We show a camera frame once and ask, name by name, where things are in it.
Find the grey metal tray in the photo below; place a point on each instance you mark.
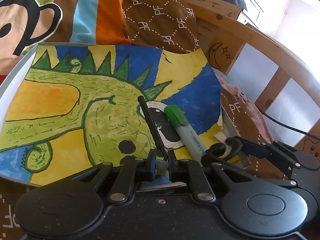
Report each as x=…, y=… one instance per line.
x=125, y=104

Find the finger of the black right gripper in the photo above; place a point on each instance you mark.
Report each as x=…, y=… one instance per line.
x=213, y=154
x=247, y=146

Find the green cap marker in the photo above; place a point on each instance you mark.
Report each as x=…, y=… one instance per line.
x=187, y=134

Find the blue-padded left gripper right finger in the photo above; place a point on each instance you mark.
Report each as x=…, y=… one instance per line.
x=191, y=173

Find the striped monkey face pillow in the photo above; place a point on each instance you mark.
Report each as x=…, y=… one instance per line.
x=25, y=23

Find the dinosaur painting paper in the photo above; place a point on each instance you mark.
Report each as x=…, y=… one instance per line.
x=105, y=109

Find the brown PF patterned duvet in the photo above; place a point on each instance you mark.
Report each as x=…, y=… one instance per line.
x=155, y=23

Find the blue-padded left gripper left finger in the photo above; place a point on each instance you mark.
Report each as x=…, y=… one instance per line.
x=132, y=172

